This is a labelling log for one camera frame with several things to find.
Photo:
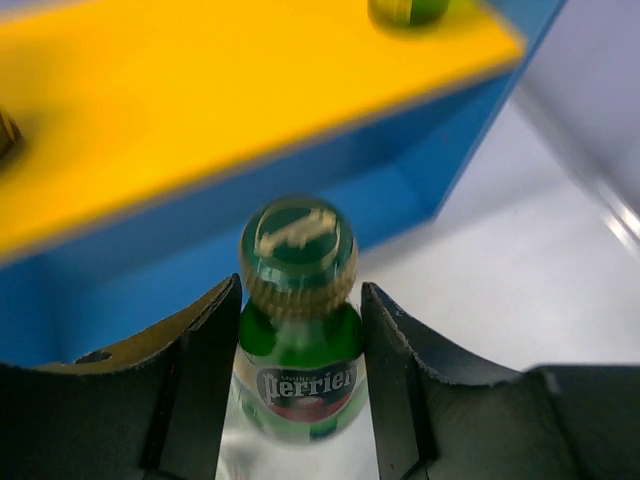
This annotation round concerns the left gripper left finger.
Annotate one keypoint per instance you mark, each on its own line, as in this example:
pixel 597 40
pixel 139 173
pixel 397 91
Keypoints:
pixel 151 406

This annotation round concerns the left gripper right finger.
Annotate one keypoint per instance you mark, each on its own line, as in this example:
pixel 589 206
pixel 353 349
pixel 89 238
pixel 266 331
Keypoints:
pixel 440 411

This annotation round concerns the green Perrier bottle red label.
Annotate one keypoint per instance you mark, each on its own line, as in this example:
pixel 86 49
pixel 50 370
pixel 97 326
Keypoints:
pixel 299 377

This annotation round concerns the green Perrier bottle yellow label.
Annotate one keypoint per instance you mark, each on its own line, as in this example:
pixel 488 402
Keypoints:
pixel 407 13

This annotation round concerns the blue and yellow shelf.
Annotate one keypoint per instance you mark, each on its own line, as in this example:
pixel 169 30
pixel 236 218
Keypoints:
pixel 153 129

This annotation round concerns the front black gold can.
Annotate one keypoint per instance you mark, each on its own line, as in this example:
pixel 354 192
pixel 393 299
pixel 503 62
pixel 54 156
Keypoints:
pixel 12 140

